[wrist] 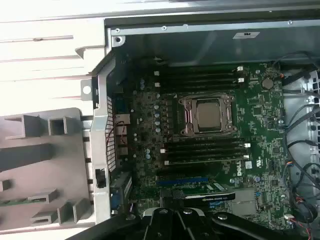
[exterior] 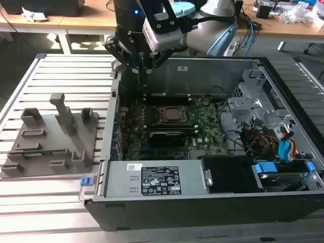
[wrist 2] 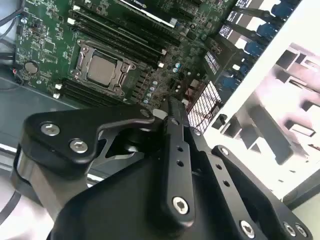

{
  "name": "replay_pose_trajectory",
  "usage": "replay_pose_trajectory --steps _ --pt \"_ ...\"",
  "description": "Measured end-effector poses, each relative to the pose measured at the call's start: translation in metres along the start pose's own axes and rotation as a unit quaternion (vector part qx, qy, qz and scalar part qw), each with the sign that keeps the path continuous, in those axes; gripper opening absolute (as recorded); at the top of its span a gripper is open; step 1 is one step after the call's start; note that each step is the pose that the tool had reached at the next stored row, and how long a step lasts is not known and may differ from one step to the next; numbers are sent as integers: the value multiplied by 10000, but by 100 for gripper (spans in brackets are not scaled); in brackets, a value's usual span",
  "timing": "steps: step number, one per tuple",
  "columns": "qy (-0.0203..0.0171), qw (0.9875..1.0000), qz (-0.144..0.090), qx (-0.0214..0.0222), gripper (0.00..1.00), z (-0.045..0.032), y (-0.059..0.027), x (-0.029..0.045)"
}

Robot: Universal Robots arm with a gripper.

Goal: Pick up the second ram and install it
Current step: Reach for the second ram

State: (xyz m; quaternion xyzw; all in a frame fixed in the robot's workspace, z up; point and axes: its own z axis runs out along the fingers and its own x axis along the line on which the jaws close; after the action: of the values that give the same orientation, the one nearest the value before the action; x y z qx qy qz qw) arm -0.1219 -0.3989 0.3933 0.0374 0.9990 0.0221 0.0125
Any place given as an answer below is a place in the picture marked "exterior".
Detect silver CPU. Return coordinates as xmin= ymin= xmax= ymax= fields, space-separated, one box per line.
xmin=162 ymin=106 xmax=188 ymax=122

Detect black plastic shroud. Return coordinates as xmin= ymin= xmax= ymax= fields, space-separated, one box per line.
xmin=200 ymin=156 xmax=259 ymax=194

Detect red and yellow wires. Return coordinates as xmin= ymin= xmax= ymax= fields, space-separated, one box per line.
xmin=249 ymin=134 xmax=279 ymax=153

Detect wooden desk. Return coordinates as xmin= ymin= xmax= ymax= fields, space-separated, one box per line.
xmin=0 ymin=0 xmax=324 ymax=39

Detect black looped wire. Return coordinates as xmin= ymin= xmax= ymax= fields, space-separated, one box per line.
xmin=216 ymin=100 xmax=248 ymax=156

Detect grey power supply unit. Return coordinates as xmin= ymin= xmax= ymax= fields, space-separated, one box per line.
xmin=103 ymin=160 xmax=211 ymax=198

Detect black RAM slot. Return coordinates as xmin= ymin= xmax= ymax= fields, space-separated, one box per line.
xmin=143 ymin=123 xmax=198 ymax=134

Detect crumpled white paper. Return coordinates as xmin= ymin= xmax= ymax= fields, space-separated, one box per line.
xmin=21 ymin=7 xmax=49 ymax=23

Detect grey parts rack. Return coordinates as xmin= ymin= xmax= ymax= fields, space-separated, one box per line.
xmin=0 ymin=93 xmax=101 ymax=179

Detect black open PC case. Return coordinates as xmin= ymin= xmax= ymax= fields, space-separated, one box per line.
xmin=84 ymin=56 xmax=324 ymax=232

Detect hard disk in blue carrier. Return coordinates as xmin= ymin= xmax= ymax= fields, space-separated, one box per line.
xmin=251 ymin=161 xmax=315 ymax=193

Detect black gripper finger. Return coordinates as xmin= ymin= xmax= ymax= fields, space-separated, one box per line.
xmin=144 ymin=48 xmax=176 ymax=74
xmin=104 ymin=35 xmax=148 ymax=87

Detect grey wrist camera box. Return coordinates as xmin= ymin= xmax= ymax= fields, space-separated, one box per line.
xmin=142 ymin=0 xmax=188 ymax=53

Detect blue hanging cable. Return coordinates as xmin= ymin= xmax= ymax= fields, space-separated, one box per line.
xmin=245 ymin=19 xmax=257 ymax=58

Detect black box on desk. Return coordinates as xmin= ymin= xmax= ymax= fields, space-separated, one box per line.
xmin=4 ymin=0 xmax=86 ymax=18

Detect white power strip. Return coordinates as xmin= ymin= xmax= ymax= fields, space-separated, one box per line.
xmin=227 ymin=41 xmax=238 ymax=57

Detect black graphics card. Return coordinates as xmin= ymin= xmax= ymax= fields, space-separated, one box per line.
xmin=148 ymin=130 xmax=187 ymax=147

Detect blue flat wire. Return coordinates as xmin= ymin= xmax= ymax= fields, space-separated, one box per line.
xmin=277 ymin=138 xmax=297 ymax=163

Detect metal drive cage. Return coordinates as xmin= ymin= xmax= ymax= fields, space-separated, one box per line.
xmin=227 ymin=67 xmax=292 ymax=129

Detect metal CPU socket cover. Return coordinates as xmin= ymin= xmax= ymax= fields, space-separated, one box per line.
xmin=157 ymin=105 xmax=193 ymax=125

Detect green motherboard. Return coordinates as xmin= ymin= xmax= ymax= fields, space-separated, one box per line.
xmin=117 ymin=95 xmax=229 ymax=161

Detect small black device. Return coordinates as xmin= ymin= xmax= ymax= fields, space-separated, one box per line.
xmin=255 ymin=4 xmax=273 ymax=19

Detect crumpled clear plastic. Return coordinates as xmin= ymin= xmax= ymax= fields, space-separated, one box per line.
xmin=280 ymin=2 xmax=324 ymax=25

